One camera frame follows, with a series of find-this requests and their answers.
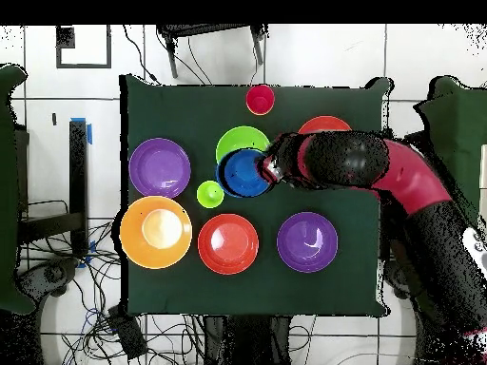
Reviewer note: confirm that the small blue plastic bowl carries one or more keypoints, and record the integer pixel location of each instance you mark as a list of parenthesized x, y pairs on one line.
[(243, 175)]

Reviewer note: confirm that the green plastic bowl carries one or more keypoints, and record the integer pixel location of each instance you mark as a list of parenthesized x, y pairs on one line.
[(239, 138)]

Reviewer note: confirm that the red plastic cup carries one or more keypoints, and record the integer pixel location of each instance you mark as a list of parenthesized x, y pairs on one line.
[(260, 99)]

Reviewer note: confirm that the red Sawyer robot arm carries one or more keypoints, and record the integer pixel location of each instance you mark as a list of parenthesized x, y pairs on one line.
[(411, 178)]

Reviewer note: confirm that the green plastic cup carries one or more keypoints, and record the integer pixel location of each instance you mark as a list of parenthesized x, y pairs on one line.
[(210, 194)]

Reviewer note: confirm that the orange-red plastic bowl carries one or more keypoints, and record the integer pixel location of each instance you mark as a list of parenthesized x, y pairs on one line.
[(228, 244), (323, 125)]

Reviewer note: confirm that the purple plastic bowl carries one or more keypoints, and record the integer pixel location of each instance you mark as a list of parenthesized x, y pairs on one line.
[(307, 242), (159, 167)]

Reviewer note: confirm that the dark green tablecloth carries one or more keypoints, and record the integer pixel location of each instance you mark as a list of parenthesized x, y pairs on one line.
[(182, 110)]

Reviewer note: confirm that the large orange plastic bowl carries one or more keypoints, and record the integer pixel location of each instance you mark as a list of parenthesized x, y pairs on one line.
[(152, 232)]

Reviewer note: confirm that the blue tape strip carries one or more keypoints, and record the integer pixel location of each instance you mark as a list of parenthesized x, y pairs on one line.
[(89, 135)]

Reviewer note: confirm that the neighbouring green table cloth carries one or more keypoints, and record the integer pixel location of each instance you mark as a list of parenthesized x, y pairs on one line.
[(456, 125), (7, 190)]

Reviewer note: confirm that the white box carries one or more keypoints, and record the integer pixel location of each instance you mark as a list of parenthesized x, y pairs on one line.
[(484, 167)]

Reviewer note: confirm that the black power adapter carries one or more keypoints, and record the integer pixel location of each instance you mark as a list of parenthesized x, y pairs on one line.
[(127, 334)]

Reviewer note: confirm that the small black floor marker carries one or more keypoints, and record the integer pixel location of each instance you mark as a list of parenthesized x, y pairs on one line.
[(54, 119)]

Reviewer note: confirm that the black camera stand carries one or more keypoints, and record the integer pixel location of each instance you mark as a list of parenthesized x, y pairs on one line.
[(172, 61)]

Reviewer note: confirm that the black metal frame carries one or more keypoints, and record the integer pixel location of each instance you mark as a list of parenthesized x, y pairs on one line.
[(78, 171)]

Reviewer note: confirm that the black square floor frame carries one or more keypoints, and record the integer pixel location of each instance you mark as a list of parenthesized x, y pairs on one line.
[(65, 38)]

